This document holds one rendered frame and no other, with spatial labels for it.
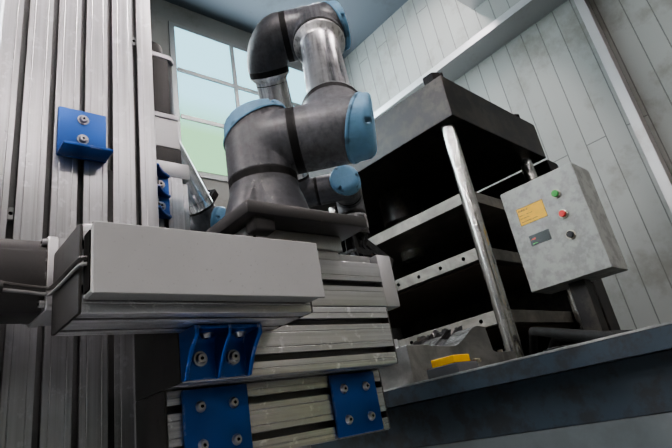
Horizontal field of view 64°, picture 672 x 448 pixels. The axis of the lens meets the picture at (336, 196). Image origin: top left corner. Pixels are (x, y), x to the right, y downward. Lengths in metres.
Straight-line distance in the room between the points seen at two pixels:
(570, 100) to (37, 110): 3.72
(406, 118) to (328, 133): 1.51
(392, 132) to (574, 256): 0.92
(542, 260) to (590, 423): 1.08
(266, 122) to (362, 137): 0.16
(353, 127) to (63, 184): 0.45
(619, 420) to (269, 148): 0.74
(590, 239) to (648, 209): 1.84
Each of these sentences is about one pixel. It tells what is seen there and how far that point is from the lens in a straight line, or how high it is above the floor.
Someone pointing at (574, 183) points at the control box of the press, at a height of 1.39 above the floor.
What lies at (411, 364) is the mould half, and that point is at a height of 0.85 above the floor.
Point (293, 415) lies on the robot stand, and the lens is 0.79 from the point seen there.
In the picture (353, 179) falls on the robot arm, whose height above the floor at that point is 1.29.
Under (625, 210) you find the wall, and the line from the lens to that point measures 3.90.
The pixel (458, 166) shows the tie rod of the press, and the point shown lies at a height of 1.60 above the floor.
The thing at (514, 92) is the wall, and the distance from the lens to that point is 4.48.
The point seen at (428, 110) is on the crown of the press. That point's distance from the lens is 2.30.
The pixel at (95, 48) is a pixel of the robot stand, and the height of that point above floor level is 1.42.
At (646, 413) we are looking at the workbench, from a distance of 1.06.
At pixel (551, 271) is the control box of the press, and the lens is 2.08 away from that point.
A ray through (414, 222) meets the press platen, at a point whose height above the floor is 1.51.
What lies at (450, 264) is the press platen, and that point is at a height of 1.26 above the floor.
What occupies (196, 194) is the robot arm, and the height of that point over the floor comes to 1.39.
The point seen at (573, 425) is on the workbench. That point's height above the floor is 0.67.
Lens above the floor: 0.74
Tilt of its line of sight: 23 degrees up
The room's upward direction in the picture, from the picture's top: 11 degrees counter-clockwise
